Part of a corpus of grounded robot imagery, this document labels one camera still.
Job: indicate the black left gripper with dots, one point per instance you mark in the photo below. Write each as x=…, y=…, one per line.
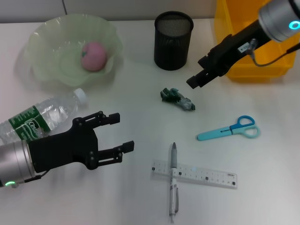
x=65, y=150

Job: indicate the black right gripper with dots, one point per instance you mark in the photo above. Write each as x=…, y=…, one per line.
x=232, y=49

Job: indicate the green plastic wrapper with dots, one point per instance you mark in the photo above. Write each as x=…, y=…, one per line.
x=174, y=96

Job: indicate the clear green-label water bottle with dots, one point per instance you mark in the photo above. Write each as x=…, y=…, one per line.
x=54, y=110

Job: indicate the pink toy peach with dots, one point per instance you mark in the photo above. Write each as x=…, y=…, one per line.
x=95, y=58

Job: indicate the black mesh pen holder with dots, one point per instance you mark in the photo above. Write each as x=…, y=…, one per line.
x=173, y=51

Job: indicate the blue scissors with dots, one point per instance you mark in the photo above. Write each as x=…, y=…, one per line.
x=211, y=136

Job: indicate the grey white pen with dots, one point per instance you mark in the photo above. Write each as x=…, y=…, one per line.
x=173, y=187

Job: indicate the clear plastic ruler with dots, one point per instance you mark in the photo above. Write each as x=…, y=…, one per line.
x=201, y=175

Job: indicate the translucent green fruit plate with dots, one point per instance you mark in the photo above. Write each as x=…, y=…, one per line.
x=58, y=30

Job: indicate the yellow plastic bin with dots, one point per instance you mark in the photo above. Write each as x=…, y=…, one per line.
x=257, y=73

